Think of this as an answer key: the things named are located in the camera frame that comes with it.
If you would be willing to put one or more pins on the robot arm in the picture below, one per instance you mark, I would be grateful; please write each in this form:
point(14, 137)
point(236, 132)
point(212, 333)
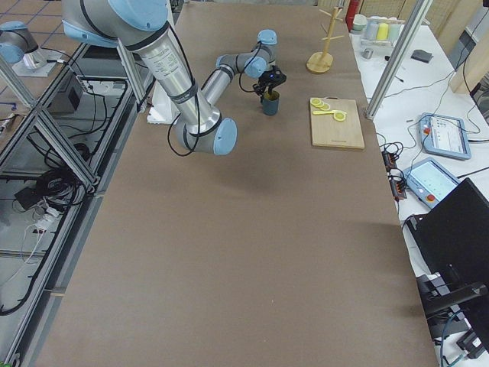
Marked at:
point(143, 28)

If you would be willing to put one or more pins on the teach pendant near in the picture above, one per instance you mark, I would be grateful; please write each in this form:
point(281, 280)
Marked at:
point(430, 181)

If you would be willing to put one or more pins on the black notebook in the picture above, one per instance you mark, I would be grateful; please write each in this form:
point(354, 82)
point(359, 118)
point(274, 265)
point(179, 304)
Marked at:
point(422, 56)

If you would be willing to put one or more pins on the lemon slice on knife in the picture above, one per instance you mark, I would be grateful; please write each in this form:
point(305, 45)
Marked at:
point(339, 115)

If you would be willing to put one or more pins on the grey control box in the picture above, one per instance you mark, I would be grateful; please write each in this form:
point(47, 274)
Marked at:
point(67, 100)

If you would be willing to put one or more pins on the wooden cutting board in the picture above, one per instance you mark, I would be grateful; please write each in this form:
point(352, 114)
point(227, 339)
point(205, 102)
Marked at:
point(327, 132)

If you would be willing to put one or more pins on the teach pendant far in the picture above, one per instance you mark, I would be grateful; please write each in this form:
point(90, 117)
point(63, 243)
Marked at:
point(444, 135)

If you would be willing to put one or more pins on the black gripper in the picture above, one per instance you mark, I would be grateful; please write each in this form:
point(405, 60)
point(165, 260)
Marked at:
point(263, 84)

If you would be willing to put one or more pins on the wooden cup storage rack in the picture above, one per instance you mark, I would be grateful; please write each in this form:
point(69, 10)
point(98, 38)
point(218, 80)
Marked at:
point(321, 62)

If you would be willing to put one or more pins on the small metal cup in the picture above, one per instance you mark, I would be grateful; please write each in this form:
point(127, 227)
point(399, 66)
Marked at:
point(367, 53)

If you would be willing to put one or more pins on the aluminium frame post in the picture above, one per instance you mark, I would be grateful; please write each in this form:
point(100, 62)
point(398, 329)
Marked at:
point(405, 40)

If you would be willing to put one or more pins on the teach pendant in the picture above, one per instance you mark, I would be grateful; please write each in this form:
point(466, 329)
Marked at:
point(444, 135)
point(430, 181)

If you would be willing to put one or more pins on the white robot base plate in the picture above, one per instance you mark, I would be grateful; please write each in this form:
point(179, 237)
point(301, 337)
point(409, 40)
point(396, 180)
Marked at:
point(162, 110)

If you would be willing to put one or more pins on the black monitor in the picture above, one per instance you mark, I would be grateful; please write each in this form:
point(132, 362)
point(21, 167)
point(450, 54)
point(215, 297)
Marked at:
point(453, 237)

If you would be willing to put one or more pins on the tray with cups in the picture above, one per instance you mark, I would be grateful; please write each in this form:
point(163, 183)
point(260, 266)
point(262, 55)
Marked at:
point(381, 31)

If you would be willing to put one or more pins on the yellow plastic knife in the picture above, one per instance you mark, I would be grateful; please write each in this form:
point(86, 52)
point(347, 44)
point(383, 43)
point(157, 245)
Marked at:
point(331, 112)

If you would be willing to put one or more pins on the red fire extinguisher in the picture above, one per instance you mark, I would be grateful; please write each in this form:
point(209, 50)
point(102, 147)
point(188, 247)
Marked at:
point(352, 10)

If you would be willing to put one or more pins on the lemon slice front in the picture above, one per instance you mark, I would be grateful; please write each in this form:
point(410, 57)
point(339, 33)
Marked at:
point(315, 101)

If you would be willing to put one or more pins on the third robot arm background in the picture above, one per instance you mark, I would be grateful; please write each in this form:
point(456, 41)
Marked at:
point(16, 41)

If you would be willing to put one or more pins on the black power strip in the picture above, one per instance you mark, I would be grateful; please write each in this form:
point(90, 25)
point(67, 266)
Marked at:
point(395, 176)

